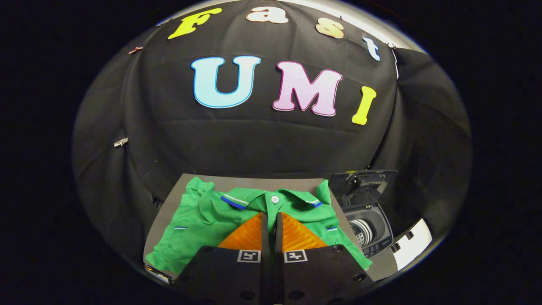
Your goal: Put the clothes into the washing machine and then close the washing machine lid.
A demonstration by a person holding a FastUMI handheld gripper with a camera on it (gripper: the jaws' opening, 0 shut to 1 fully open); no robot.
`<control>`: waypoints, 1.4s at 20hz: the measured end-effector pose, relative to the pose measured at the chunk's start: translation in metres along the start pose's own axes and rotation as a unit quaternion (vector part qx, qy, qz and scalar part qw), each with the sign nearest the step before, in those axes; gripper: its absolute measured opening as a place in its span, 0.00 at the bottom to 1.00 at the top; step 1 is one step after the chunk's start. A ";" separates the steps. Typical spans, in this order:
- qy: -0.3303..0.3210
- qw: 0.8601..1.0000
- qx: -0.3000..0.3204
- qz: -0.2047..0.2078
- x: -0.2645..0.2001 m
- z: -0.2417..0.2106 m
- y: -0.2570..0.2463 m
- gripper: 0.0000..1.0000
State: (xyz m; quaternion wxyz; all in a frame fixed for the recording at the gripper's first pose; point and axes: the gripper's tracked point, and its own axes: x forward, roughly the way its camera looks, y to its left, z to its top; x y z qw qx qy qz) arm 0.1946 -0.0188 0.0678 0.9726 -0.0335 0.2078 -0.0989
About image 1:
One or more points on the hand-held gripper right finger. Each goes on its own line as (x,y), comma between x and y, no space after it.
(317,275)

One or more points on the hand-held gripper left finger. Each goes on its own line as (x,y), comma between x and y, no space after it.
(228,275)

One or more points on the dark transparent washing machine lid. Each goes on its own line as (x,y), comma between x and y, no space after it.
(364,182)

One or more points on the green polo shirt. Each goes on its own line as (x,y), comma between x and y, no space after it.
(199,224)

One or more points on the grey washing machine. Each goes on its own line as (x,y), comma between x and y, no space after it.
(379,220)

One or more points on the small red clip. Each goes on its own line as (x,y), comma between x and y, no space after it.
(135,50)

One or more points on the black backdrop cloth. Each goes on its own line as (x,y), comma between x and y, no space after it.
(254,144)

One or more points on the small silver clip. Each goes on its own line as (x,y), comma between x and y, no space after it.
(120,142)

